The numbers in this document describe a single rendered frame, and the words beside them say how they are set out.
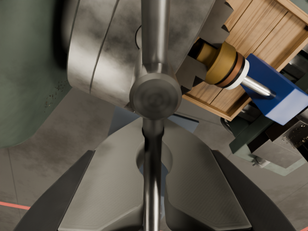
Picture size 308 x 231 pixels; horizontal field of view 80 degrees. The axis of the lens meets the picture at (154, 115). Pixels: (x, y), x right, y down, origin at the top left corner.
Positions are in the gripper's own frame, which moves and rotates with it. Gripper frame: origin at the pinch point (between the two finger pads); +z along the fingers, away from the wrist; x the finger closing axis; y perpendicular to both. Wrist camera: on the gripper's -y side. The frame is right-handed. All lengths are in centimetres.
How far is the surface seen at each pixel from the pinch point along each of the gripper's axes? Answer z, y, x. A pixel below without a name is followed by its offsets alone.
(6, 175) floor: 163, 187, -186
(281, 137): 33, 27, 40
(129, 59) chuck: 10.9, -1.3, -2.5
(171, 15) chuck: 10.9, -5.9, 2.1
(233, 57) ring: 23.1, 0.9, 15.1
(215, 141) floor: 143, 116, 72
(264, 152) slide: 40, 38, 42
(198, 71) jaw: 21.5, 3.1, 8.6
